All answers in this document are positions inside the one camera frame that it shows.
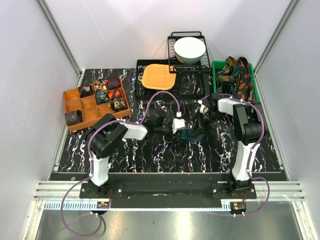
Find dark green tie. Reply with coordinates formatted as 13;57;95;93
179;129;206;143

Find brown blue tie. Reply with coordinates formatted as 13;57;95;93
64;109;83;126

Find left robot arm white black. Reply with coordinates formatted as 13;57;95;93
83;109;166;198

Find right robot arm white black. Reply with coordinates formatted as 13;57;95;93
197;93;269;199

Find brown teal patterned tie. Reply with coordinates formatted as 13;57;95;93
215;56;243;95

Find navy tie orange flowers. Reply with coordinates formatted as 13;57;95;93
231;57;253;101

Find green plastic bin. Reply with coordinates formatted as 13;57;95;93
212;56;260;102

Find rolled beige patterned tie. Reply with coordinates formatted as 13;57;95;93
109;97;128;113

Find orange woven pot holder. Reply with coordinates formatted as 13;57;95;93
141;63;177;91

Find rolled navy orange striped tie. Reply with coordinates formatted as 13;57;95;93
108;87;125;101

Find white bowl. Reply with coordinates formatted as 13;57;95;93
173;37;206;65

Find rolled maroon striped tie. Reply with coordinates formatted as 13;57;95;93
107;76;122;90

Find rolled blue paisley tie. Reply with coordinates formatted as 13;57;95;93
95;91;111;105

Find orange wooden divided box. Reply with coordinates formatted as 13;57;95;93
63;76;132;132

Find rolled colourful floral tie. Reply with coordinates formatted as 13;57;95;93
93;80;108;92

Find rolled dark floral tie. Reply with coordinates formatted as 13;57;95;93
77;84;94;98

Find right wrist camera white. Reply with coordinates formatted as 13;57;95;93
197;99;209;114

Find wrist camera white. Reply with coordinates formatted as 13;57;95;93
172;118;186;134
197;99;209;114

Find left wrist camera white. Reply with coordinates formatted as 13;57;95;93
172;118;186;134

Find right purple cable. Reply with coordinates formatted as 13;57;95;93
198;93;270;217

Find purple cable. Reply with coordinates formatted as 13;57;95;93
198;93;270;217
60;91;182;237

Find black wire dish rack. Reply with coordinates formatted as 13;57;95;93
167;31;211;73

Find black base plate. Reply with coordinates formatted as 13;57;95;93
79;173;257;210

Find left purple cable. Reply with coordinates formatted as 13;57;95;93
60;91;182;237

